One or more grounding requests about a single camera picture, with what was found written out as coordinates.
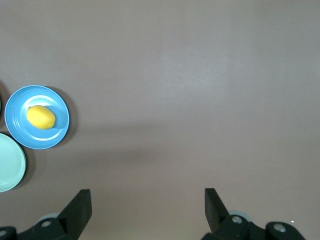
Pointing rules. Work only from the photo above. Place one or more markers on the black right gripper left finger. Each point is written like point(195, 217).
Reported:
point(75, 215)

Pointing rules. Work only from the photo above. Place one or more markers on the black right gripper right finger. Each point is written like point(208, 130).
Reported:
point(217, 220)

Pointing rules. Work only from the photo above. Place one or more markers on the yellow lemon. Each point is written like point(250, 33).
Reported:
point(41, 117)

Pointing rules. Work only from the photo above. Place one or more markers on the light green round plate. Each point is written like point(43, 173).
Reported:
point(10, 162)

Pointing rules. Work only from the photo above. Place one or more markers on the blue round plate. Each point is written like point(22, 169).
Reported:
point(17, 125)

